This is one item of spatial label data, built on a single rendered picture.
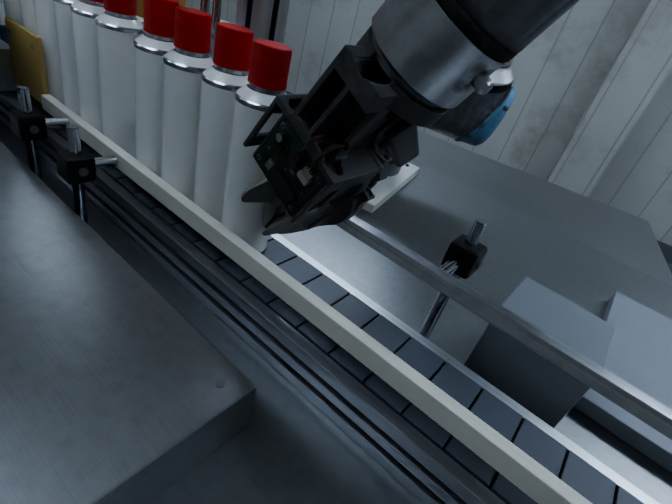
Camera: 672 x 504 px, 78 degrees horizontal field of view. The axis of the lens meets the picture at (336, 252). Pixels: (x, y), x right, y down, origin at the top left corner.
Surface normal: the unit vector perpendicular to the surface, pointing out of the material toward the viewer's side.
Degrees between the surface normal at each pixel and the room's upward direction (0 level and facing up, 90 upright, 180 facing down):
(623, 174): 90
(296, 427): 0
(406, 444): 90
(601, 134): 90
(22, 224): 0
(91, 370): 0
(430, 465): 90
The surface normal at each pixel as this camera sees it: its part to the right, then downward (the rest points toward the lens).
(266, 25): 0.75, 0.51
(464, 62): 0.02, 0.84
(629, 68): -0.45, 0.40
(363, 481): 0.25, -0.81
